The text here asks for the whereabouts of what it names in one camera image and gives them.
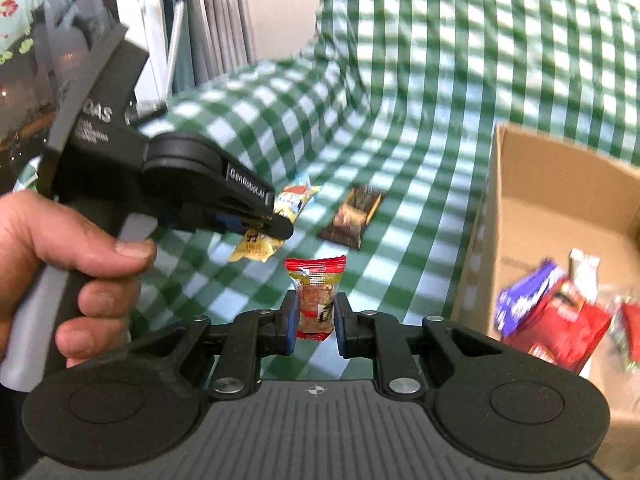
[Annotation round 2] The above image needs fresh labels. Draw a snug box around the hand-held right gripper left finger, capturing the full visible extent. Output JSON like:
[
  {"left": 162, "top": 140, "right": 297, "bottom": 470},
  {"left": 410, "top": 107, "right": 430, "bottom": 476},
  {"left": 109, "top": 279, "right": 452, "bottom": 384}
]
[{"left": 127, "top": 290, "right": 301, "bottom": 397}]

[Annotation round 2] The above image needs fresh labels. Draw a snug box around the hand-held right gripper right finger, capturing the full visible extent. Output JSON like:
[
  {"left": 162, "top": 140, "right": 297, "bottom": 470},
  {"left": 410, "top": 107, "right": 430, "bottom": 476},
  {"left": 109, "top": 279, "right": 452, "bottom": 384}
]
[{"left": 333, "top": 291, "right": 507, "bottom": 398}]

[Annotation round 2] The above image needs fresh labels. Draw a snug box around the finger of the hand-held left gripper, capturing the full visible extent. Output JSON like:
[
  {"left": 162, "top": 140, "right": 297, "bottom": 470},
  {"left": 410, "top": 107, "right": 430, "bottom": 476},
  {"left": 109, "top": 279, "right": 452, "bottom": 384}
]
[{"left": 150, "top": 160, "right": 296, "bottom": 242}]

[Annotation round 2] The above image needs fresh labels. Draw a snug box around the red clear candy packet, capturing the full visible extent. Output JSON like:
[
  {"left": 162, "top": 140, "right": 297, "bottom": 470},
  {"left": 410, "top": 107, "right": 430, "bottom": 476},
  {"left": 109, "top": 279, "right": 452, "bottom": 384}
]
[{"left": 284, "top": 255, "right": 348, "bottom": 341}]

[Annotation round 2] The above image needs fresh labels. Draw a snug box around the yellow cartoon snack packet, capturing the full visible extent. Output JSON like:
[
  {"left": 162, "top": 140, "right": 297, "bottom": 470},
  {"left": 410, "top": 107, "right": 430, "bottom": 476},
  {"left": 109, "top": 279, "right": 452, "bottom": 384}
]
[{"left": 229, "top": 227, "right": 286, "bottom": 263}]

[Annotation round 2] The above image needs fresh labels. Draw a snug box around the purple snack packet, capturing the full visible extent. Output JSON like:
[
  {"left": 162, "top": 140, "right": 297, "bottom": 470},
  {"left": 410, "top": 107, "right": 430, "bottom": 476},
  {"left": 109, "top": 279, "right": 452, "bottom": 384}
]
[{"left": 492, "top": 259, "right": 568, "bottom": 338}]

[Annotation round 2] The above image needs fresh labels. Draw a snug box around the red snack bag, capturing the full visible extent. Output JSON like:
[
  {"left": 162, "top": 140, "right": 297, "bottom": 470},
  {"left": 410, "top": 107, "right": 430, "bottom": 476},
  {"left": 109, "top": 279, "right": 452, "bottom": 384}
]
[{"left": 505, "top": 280, "right": 613, "bottom": 373}]

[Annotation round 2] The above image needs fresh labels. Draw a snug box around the cardboard box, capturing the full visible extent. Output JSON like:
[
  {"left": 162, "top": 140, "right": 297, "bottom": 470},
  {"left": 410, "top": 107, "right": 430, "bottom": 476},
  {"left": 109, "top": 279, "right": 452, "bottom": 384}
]
[{"left": 442, "top": 122, "right": 640, "bottom": 480}]

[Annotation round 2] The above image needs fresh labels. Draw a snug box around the person's left hand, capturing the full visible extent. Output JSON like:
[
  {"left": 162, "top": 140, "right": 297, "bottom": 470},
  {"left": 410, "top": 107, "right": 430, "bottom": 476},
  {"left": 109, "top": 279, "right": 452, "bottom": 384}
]
[{"left": 0, "top": 191, "right": 157, "bottom": 368}]

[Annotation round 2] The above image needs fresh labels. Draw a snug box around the yellow blue snack packet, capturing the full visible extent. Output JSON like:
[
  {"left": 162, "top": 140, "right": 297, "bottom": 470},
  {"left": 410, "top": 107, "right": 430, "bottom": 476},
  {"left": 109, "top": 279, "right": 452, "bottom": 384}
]
[{"left": 272, "top": 172, "right": 322, "bottom": 226}]

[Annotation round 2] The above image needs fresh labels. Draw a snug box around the dark brown snack packet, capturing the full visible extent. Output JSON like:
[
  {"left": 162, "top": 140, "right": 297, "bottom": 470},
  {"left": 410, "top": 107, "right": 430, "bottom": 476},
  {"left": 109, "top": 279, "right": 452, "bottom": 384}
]
[{"left": 318, "top": 186, "right": 386, "bottom": 251}]

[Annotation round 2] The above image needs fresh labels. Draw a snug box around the dark glossy panel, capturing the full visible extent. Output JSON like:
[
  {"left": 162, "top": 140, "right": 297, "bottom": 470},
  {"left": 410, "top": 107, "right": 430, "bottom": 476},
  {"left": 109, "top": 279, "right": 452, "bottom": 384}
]
[{"left": 0, "top": 0, "right": 173, "bottom": 171}]

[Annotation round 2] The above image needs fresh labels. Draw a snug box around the floral cloth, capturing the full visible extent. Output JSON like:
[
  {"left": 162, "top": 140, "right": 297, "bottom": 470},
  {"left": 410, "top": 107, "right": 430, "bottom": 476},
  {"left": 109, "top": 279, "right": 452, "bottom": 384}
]
[{"left": 0, "top": 0, "right": 46, "bottom": 66}]

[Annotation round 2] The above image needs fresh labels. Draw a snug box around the grey curtain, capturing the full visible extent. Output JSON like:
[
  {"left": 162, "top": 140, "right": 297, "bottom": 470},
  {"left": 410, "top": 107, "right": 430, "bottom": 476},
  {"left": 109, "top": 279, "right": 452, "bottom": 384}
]
[{"left": 182, "top": 0, "right": 256, "bottom": 86}]

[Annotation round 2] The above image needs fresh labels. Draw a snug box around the green checked cloth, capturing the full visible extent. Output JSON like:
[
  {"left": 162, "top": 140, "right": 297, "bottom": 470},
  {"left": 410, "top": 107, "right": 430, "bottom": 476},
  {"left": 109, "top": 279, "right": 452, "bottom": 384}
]
[{"left": 135, "top": 0, "right": 640, "bottom": 381}]

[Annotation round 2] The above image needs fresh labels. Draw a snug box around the white snack packet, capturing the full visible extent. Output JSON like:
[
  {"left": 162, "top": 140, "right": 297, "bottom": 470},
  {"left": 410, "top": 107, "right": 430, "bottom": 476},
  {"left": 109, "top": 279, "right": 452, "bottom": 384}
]
[{"left": 570, "top": 248, "right": 601, "bottom": 306}]

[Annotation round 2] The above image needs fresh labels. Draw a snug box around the red flat snack packet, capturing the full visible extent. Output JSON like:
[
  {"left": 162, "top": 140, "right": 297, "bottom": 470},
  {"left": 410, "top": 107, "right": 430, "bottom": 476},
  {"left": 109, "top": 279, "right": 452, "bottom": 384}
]
[{"left": 607, "top": 295, "right": 640, "bottom": 371}]

